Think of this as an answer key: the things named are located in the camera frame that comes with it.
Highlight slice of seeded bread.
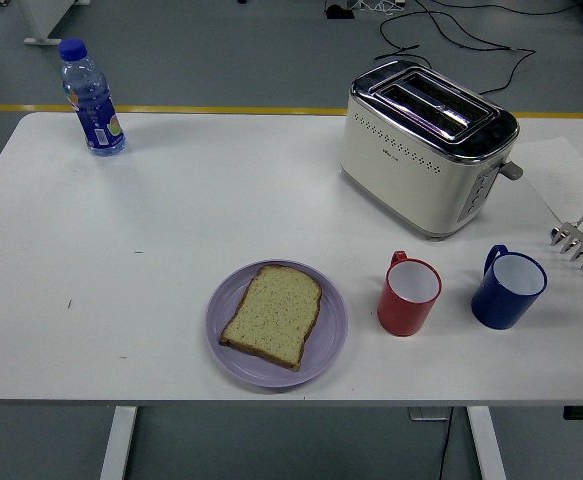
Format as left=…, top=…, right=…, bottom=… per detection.
left=219, top=264, right=324, bottom=372

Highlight grey toaster lever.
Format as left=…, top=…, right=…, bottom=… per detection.
left=495, top=158, right=525, bottom=181

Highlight purple round plate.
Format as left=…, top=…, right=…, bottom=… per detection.
left=205, top=258, right=350, bottom=389

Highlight red mug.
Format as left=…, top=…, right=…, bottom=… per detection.
left=376, top=250, right=443, bottom=337

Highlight cream and chrome toaster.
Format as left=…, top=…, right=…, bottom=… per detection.
left=339, top=59, right=521, bottom=242

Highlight blue mug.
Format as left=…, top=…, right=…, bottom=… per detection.
left=470, top=244, right=548, bottom=330

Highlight water bottle with blue label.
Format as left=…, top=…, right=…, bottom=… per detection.
left=58, top=38, right=127, bottom=158

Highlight white table leg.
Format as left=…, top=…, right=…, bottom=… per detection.
left=466, top=405, right=507, bottom=480
left=99, top=405, right=139, bottom=480

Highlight metal toast rack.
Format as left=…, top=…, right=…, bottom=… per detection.
left=550, top=203, right=583, bottom=279

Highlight white background desk leg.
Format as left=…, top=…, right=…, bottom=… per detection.
left=23, top=0, right=92, bottom=47

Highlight clear bracket under table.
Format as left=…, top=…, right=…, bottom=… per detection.
left=408, top=407, right=453, bottom=421

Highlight black floor cable with plug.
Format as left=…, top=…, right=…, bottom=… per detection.
left=374, top=14, right=435, bottom=66

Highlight white wire bundle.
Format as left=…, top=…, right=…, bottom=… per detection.
left=358, top=0, right=406, bottom=12

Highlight black cable under table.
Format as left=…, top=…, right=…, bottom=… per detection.
left=438, top=407, right=453, bottom=480

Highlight long black floor cable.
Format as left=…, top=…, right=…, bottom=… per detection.
left=413, top=0, right=537, bottom=96

